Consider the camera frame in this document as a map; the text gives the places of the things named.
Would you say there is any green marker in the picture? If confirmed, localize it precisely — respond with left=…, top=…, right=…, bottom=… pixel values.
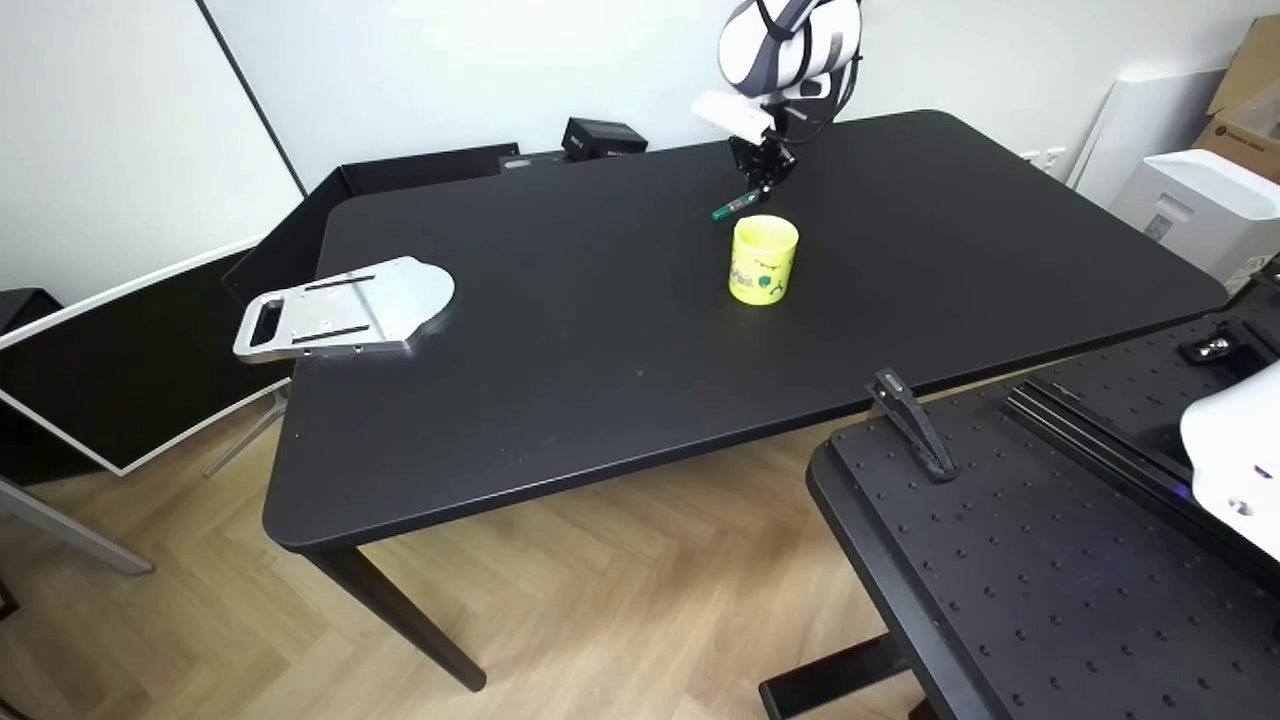
left=704, top=189, right=769, bottom=229

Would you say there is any black aluminium rail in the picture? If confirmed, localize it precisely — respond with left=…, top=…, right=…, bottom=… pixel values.
left=1006, top=366, right=1280, bottom=571

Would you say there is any small black box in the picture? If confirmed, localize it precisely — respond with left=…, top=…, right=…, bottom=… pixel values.
left=557, top=112, right=657, bottom=164

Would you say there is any white leaning board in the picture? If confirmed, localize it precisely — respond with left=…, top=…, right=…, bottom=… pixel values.
left=1070, top=60, right=1211, bottom=213

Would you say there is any grey metal leg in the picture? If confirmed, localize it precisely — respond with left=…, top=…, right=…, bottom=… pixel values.
left=0, top=470, right=161, bottom=581

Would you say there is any black clamp handle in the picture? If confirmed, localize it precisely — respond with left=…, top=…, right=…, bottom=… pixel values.
left=863, top=363, right=962, bottom=486

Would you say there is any black perforated breadboard table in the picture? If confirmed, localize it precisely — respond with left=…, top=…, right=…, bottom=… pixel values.
left=803, top=309, right=1280, bottom=720

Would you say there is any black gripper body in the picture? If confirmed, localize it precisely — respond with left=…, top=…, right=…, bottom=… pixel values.
left=738, top=128, right=803, bottom=176

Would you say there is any white box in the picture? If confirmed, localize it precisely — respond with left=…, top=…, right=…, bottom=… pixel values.
left=1108, top=145, right=1280, bottom=291

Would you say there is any brown cardboard box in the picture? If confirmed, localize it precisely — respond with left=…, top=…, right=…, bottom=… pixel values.
left=1194, top=12, right=1280, bottom=182

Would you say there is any yellow mug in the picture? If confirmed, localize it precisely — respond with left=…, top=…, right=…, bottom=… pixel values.
left=724, top=213, right=803, bottom=312

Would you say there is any large whiteboard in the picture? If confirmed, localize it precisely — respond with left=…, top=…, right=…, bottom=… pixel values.
left=197, top=0, right=1113, bottom=193

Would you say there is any black breadboard table foot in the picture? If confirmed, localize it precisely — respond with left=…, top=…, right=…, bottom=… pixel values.
left=756, top=626, right=930, bottom=720

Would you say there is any white framed black monitor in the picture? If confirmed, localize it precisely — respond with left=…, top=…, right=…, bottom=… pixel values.
left=0, top=235, right=299, bottom=481

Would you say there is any black table leg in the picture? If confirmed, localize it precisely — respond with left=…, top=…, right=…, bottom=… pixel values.
left=303, top=538, right=491, bottom=695

